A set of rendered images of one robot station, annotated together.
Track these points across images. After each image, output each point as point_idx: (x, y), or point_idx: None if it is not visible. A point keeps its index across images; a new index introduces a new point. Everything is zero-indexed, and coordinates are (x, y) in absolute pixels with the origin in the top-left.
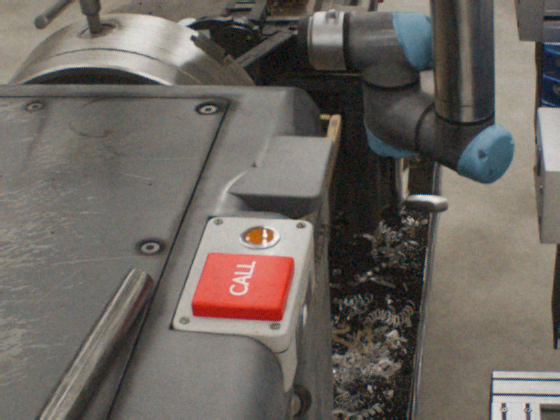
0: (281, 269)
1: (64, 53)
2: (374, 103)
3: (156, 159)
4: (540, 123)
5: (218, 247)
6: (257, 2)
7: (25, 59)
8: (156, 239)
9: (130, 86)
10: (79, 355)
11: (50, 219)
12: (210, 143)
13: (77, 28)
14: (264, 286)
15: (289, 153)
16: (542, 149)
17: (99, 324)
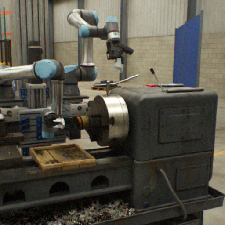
0: (148, 84)
1: (115, 96)
2: (53, 126)
3: (137, 88)
4: (75, 104)
5: (147, 86)
6: (47, 114)
7: (110, 104)
8: (150, 87)
9: (124, 90)
10: (170, 84)
11: (154, 88)
12: (131, 88)
13: (106, 96)
14: (151, 84)
15: (128, 87)
16: (82, 104)
17: (166, 84)
